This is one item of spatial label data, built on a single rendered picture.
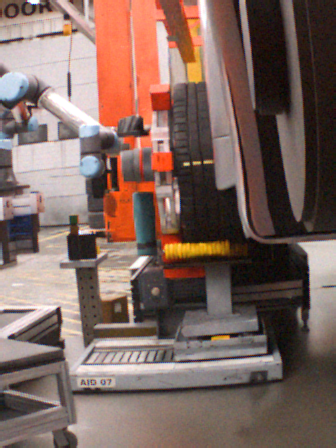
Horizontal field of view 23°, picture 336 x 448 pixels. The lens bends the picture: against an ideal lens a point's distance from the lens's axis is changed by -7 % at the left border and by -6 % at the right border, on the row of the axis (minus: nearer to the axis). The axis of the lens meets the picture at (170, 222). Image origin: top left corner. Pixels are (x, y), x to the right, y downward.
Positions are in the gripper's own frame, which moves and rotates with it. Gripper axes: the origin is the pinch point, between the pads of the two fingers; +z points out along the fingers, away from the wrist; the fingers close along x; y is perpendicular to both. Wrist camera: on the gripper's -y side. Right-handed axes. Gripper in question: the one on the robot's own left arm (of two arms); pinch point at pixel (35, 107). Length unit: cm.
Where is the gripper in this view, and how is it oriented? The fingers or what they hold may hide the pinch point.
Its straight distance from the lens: 452.8
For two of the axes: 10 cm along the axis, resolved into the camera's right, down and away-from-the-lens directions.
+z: 3.8, -0.7, 9.2
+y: -0.5, 9.9, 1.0
